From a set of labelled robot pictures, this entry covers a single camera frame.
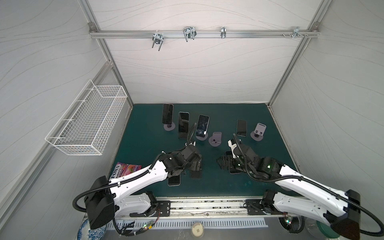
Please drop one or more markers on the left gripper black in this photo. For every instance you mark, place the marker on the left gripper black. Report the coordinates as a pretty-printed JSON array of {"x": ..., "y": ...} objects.
[{"x": 196, "y": 163}]

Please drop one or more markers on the metal u-bolt clamp left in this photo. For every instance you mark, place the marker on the metal u-bolt clamp left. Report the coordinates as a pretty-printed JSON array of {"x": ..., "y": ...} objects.
[{"x": 158, "y": 39}]

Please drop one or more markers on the blue white ceramic plate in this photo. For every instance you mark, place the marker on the blue white ceramic plate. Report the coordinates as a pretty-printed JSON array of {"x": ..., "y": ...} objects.
[{"x": 86, "y": 233}]

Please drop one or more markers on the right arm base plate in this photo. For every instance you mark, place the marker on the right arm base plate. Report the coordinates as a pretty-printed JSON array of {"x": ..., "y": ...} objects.
[{"x": 260, "y": 207}]

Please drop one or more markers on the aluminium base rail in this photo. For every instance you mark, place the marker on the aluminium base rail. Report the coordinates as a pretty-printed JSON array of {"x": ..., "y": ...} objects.
[{"x": 204, "y": 207}]

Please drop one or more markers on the aluminium top crossbar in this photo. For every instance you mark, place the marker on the aluminium top crossbar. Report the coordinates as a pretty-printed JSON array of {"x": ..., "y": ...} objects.
[{"x": 201, "y": 34}]

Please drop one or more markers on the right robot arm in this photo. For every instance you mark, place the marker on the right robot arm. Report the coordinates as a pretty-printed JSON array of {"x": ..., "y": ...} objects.
[{"x": 334, "y": 208}]

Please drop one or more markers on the metal u-bolt clamp middle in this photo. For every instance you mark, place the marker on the metal u-bolt clamp middle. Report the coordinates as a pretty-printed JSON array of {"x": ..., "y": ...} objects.
[{"x": 189, "y": 33}]

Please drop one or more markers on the metal clamp small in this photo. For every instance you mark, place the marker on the metal clamp small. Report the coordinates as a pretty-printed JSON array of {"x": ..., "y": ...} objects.
[{"x": 223, "y": 32}]

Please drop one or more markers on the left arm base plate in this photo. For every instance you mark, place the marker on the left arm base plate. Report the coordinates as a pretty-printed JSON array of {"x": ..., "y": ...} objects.
[{"x": 160, "y": 208}]

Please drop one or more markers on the white wire basket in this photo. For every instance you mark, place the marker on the white wire basket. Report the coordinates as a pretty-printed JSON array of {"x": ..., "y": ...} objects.
[{"x": 85, "y": 127}]

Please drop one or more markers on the metal u-bolt clamp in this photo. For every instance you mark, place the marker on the metal u-bolt clamp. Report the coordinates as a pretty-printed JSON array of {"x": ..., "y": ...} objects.
[
  {"x": 189, "y": 33},
  {"x": 158, "y": 39}
]

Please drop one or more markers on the small round beige container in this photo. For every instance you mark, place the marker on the small round beige container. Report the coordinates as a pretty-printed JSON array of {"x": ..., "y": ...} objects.
[{"x": 197, "y": 230}]

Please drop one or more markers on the purple edged black phone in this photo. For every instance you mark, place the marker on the purple edged black phone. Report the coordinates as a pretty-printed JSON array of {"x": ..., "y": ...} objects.
[{"x": 234, "y": 171}]

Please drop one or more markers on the grey round phone stand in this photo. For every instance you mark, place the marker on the grey round phone stand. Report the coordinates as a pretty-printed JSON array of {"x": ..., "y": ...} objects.
[{"x": 258, "y": 133}]

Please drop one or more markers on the white vented cable duct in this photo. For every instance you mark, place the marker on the white vented cable duct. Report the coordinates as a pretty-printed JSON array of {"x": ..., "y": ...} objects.
[{"x": 175, "y": 224}]

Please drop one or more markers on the black phone on grey stand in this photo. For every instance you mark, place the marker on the black phone on grey stand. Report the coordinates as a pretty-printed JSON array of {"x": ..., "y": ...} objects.
[{"x": 202, "y": 126}]

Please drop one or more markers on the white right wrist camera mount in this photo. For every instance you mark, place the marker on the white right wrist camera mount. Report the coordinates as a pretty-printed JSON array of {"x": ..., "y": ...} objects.
[{"x": 232, "y": 144}]

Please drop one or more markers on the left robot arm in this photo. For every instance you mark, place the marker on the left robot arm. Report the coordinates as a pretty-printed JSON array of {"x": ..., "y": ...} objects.
[{"x": 107, "y": 199}]

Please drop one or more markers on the purple snack packet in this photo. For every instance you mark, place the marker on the purple snack packet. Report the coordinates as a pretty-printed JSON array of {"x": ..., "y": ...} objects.
[{"x": 122, "y": 169}]

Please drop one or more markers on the green lid clear jar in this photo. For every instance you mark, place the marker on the green lid clear jar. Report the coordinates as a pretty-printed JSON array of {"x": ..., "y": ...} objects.
[{"x": 319, "y": 230}]

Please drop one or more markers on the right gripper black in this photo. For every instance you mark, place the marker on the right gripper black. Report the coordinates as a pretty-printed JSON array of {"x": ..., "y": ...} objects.
[{"x": 227, "y": 162}]

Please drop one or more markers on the metal bracket right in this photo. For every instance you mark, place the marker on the metal bracket right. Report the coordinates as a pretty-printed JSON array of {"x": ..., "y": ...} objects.
[{"x": 296, "y": 34}]

